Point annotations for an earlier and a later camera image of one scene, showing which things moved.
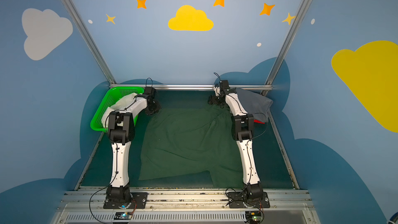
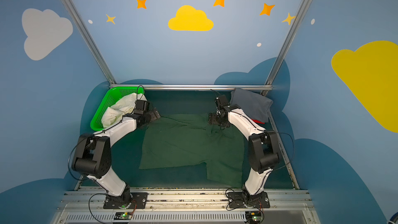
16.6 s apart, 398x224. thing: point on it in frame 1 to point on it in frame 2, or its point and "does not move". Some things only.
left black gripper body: [152, 108] to [153, 114]
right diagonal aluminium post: [289, 34] does not move
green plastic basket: [113, 95] does not move
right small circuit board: [253, 217] does not move
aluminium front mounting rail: [82, 206] does not move
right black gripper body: [214, 100] to [214, 120]
